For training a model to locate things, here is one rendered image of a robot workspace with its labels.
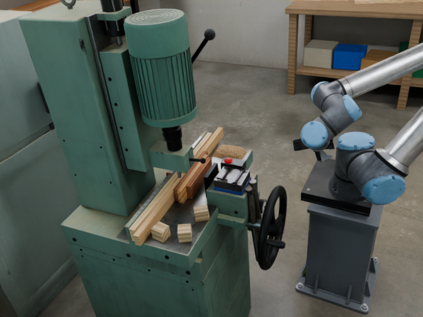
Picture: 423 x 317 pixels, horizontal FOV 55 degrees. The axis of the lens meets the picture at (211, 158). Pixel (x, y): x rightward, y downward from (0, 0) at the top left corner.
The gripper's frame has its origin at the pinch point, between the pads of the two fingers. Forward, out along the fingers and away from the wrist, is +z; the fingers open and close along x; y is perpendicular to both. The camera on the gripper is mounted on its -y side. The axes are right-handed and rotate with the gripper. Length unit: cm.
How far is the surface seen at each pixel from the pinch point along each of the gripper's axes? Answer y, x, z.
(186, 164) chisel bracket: -38, -4, -54
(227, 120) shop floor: -90, 56, 175
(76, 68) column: -58, 26, -81
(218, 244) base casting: -36, -33, -42
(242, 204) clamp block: -22, -20, -51
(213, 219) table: -33, -24, -51
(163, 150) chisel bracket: -45, 2, -55
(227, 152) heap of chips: -32.1, 0.6, -26.3
